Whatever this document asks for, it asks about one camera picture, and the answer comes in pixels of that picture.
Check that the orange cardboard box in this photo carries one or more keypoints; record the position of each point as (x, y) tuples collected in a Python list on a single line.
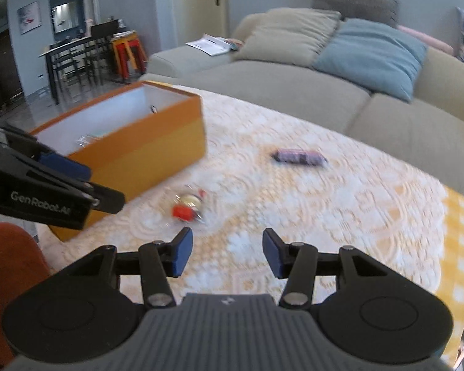
[(150, 150)]

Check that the wall mirror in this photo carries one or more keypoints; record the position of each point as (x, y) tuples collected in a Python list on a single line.
[(65, 16)]

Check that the open magazine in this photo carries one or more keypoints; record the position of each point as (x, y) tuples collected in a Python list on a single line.
[(212, 45)]

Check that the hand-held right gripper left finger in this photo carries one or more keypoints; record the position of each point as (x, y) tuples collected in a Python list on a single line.
[(181, 251)]

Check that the purple snack packet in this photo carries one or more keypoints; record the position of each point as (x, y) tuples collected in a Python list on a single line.
[(297, 157)]

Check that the yellow checked tablecloth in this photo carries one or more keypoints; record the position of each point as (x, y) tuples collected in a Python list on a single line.
[(454, 270)]

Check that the grey pillow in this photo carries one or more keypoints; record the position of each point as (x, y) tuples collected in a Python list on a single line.
[(355, 4)]

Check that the white wall picture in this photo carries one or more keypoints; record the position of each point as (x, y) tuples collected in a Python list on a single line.
[(28, 17)]

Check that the blue pillow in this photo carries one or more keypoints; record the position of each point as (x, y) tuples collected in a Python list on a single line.
[(371, 58)]

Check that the beige sofa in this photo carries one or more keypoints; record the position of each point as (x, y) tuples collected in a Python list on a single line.
[(294, 92)]

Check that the stack of red yellow stools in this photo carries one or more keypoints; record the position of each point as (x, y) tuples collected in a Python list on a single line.
[(129, 56)]

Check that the black dining table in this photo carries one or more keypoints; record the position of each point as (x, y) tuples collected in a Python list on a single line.
[(67, 46)]

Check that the pink pillow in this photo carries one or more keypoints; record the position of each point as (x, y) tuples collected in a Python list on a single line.
[(425, 38)]

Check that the white lace cloth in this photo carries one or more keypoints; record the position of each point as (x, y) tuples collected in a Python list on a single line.
[(332, 208)]

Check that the clear candy packet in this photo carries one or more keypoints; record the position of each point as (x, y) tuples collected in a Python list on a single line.
[(183, 210)]

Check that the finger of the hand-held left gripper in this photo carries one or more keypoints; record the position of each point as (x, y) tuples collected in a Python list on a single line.
[(67, 168), (104, 199)]

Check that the cream door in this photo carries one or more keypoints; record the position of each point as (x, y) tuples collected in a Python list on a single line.
[(197, 7)]

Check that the tall black chair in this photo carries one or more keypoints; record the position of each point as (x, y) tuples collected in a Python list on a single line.
[(102, 36)]

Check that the white paper stack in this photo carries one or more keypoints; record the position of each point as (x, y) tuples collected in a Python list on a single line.
[(124, 34)]

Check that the low black dining chair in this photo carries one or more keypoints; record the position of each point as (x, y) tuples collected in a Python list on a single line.
[(67, 71)]

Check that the beige pillow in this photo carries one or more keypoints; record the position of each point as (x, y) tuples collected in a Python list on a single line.
[(286, 38)]

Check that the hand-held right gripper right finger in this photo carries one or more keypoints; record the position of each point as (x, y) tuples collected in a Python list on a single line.
[(272, 251)]

